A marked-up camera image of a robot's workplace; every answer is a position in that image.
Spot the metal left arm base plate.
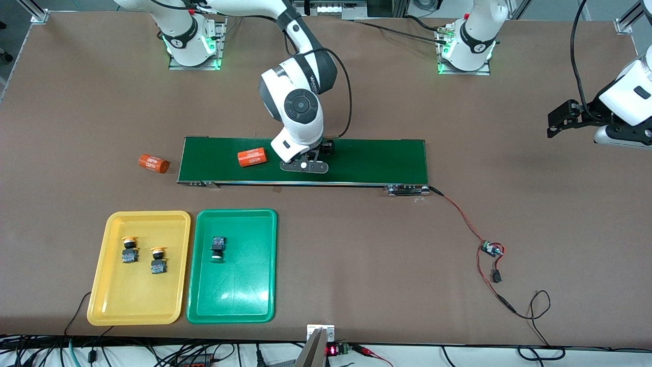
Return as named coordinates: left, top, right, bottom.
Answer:
left=437, top=28, right=491, bottom=76

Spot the thin black looped cable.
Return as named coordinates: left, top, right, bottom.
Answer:
left=514, top=290, right=566, bottom=360

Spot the black base power cable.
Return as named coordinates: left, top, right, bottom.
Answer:
left=351, top=15, right=449, bottom=44

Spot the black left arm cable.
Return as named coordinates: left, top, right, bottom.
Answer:
left=569, top=0, right=594, bottom=123

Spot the red clip lead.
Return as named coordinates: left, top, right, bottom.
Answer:
left=351, top=344, right=394, bottom=367

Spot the yellow push button switch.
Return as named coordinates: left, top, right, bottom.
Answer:
left=121, top=236, right=140, bottom=264
left=150, top=247, right=169, bottom=275

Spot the red and black conveyor cable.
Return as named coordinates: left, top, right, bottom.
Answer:
left=429, top=187, right=518, bottom=314

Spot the green conveyor belt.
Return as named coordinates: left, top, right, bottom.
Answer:
left=176, top=136, right=431, bottom=197

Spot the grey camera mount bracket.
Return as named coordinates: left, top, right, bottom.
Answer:
left=294, top=324, right=336, bottom=367

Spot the green plastic tray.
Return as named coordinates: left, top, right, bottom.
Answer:
left=186, top=208, right=278, bottom=324

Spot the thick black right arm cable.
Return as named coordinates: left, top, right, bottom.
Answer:
left=285, top=31, right=353, bottom=142

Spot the grey control box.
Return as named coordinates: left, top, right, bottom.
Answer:
left=293, top=0, right=367, bottom=17

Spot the orange cylindrical battery cell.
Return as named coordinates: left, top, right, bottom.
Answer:
left=138, top=153, right=171, bottom=174
left=237, top=147, right=268, bottom=168

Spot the aluminium frame profile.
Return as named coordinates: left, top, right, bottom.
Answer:
left=18, top=0, right=49, bottom=23
left=614, top=0, right=652, bottom=34

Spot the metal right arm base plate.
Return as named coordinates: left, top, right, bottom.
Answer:
left=168, top=15, right=227, bottom=71

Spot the yellow plastic tray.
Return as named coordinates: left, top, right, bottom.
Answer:
left=87, top=211, right=192, bottom=326

